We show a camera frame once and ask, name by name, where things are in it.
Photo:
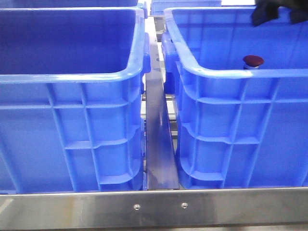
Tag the blue crate at left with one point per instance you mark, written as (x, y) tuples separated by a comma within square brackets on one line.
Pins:
[(70, 99)]

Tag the red mushroom push button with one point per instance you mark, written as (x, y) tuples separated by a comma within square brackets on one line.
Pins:
[(252, 62)]

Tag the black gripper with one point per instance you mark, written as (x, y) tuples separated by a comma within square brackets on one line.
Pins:
[(267, 10)]

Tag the steel front shelf rail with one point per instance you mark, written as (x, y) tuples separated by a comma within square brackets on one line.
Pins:
[(154, 209)]

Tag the grey metal divider rail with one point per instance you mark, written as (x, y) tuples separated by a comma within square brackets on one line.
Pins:
[(160, 160)]

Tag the far blue ribbed crate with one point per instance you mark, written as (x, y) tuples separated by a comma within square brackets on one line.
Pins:
[(158, 6)]

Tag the large blue plastic crate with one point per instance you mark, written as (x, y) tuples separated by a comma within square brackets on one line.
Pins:
[(238, 128)]

